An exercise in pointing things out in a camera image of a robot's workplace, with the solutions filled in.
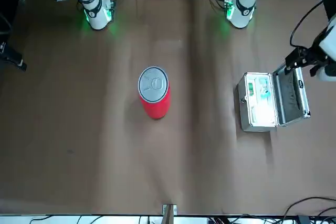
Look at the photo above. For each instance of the green printed packet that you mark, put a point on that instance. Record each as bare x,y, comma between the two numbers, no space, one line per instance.
251,89

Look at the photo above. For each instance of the aluminium frame post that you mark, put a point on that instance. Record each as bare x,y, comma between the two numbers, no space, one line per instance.
169,214

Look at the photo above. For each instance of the red push-button trash can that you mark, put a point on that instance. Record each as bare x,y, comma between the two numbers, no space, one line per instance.
155,106

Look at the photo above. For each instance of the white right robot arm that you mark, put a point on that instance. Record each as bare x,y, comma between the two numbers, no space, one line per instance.
97,16

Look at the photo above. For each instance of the blue printed packet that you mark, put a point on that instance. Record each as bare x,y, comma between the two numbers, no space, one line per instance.
263,89

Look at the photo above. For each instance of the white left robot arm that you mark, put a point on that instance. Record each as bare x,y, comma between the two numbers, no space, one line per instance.
244,14

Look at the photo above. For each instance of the black clamp bracket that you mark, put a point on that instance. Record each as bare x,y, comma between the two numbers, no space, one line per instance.
13,56

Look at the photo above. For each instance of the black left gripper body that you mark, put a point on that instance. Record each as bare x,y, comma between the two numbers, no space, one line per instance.
315,54

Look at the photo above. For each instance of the small aluminium case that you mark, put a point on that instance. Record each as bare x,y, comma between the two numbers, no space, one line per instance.
288,98

